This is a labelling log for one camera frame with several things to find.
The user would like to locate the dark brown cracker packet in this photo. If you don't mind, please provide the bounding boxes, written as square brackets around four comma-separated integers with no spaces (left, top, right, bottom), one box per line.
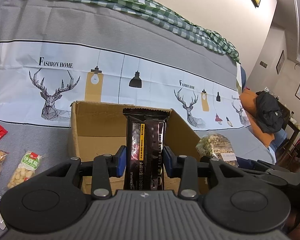
[123,108,170,191]

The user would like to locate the clear bag of nuts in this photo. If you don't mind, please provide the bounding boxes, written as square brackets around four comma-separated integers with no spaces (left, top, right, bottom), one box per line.
[196,133,238,167]

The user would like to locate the grey deer print sofa cover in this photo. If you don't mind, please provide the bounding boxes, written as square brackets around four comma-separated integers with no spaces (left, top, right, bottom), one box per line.
[0,0,277,240]

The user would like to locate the blue sofa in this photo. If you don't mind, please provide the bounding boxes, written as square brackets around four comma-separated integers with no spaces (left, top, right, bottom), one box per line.
[240,66,247,90]

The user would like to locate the wooden side table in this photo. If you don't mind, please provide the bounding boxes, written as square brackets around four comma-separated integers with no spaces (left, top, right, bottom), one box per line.
[275,102,300,172]

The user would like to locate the orange cushion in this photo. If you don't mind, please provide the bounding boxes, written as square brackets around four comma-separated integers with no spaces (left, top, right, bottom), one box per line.
[239,89,274,147]

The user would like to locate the green label nougat packet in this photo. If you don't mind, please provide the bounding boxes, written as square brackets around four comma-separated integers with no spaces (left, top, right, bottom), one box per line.
[7,151,43,189]

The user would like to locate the black jacket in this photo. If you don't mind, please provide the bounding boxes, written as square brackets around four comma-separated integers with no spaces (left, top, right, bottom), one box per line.
[255,90,284,133]

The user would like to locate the open cardboard box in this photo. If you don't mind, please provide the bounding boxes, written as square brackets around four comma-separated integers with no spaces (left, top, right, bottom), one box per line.
[67,100,208,195]

